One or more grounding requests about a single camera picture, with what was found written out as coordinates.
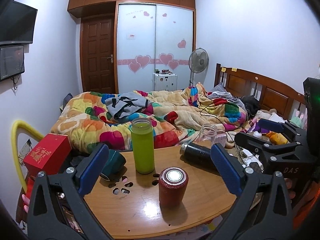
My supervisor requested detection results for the dark teal cup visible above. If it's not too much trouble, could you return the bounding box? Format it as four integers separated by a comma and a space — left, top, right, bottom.
100, 150, 126, 181

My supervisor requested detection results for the orange snack bag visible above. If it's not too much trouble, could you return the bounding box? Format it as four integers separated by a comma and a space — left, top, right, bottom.
266, 131, 288, 145

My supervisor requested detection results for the black bag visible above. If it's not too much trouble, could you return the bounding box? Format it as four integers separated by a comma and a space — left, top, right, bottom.
240, 95, 260, 118

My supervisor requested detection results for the wooden headboard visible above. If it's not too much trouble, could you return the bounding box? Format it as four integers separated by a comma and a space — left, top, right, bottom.
214, 63, 305, 120

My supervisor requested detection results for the red gift box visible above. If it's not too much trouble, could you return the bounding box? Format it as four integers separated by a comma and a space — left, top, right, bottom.
23, 133, 72, 177

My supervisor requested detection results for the clear glass jar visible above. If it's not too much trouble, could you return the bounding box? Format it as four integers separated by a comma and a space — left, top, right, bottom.
196, 123, 218, 147

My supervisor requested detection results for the black thermos bottle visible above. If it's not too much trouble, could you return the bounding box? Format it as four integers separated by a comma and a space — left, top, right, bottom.
180, 142, 217, 171

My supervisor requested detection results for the round wooden table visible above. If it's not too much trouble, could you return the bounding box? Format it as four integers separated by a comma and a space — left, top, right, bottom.
83, 144, 237, 240

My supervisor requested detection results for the colourful patchwork blanket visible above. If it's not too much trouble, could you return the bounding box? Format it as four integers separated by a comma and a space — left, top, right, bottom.
49, 81, 250, 155

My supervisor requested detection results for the yellow foam tube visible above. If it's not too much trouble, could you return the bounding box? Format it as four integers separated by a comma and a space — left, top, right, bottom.
10, 120, 44, 193

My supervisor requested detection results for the standing electric fan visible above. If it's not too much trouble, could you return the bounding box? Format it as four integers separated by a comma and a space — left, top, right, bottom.
189, 48, 209, 86

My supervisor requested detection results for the white suitcase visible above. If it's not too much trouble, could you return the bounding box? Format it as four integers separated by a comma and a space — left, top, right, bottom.
153, 73, 178, 92

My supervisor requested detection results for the green bottle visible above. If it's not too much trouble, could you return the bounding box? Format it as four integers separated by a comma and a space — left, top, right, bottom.
130, 118, 155, 174

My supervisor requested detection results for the grey black garment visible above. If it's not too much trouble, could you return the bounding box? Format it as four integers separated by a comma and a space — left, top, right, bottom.
104, 92, 150, 120

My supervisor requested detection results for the white sliding wardrobe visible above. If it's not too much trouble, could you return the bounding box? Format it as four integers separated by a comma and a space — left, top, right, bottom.
116, 3, 194, 93

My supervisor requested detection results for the brown wooden door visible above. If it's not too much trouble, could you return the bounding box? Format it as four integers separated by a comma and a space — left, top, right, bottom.
80, 14, 117, 94

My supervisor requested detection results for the black cable on bed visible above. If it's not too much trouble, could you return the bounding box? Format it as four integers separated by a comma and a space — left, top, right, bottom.
199, 100, 249, 160

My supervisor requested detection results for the small wall monitor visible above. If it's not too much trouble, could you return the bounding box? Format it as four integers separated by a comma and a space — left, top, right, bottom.
0, 46, 25, 81

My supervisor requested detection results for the wall mounted black television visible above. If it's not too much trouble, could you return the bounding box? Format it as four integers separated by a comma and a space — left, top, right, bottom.
0, 1, 38, 46

